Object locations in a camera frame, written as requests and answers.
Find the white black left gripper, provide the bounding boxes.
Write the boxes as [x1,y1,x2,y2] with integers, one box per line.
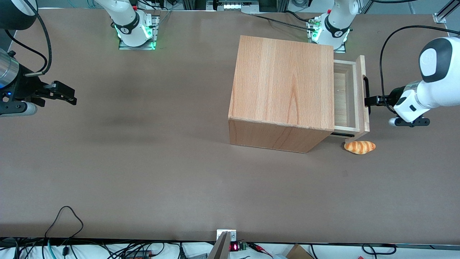
[364,86,429,123]

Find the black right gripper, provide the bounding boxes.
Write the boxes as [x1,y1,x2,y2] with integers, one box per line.
[0,70,77,108]

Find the wooden drawer with black handle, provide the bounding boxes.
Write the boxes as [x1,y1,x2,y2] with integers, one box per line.
[330,55,371,140]

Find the wooden drawer cabinet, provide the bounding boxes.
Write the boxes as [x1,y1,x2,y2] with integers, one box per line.
[228,35,335,154]

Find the orange toy croissant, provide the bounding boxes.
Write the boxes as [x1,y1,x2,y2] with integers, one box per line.
[344,140,376,155]

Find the brown cardboard piece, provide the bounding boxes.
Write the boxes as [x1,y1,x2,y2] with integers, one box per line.
[286,244,314,259]

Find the white lit power device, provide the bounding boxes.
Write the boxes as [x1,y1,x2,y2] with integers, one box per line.
[213,0,260,12]

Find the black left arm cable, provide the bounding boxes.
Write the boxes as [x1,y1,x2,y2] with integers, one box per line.
[379,25,460,114]

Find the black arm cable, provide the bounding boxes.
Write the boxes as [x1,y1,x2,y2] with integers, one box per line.
[4,9,53,77]
[379,25,460,114]

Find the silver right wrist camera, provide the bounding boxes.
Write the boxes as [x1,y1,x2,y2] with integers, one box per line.
[0,102,38,117]

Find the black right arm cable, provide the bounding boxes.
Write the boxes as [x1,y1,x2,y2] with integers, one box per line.
[4,9,53,77]

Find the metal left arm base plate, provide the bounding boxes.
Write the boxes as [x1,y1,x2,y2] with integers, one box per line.
[306,18,348,54]

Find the aluminium frame profile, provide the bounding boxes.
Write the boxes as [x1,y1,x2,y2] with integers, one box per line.
[433,0,460,24]

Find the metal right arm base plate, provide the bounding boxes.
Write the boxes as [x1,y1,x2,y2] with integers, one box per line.
[118,14,160,50]

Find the black looped cable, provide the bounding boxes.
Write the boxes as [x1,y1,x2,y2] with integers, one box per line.
[44,205,84,252]

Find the black cable on table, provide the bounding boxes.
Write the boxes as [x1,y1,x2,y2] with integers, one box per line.
[250,11,317,31]

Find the black coiled cable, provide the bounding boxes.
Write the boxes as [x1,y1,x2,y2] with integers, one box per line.
[362,244,397,255]

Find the red clip lead wires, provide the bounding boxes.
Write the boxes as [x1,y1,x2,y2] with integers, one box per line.
[249,243,273,257]

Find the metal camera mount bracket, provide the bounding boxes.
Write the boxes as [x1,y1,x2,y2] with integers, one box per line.
[208,229,237,259]

